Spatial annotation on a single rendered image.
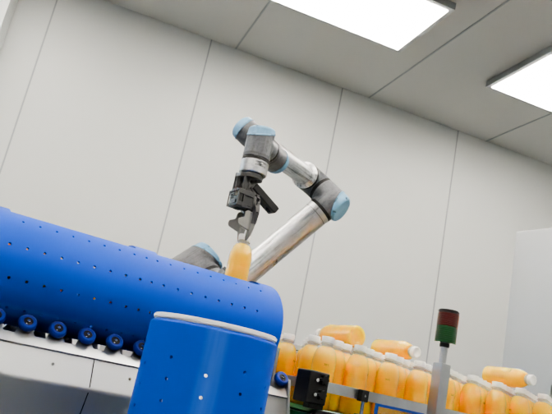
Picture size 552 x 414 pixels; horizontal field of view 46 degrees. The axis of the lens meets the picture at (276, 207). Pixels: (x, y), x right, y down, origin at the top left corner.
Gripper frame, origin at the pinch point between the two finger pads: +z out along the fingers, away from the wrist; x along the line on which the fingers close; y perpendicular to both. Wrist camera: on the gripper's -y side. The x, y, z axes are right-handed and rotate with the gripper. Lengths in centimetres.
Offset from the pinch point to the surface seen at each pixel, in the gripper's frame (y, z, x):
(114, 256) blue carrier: 42.4, 18.5, 11.9
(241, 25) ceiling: -74, -203, -221
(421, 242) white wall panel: -273, -93, -219
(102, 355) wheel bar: 39, 44, 12
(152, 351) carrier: 41, 41, 50
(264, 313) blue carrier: -4.1, 23.1, 14.1
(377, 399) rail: -45, 40, 21
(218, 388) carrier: 30, 45, 62
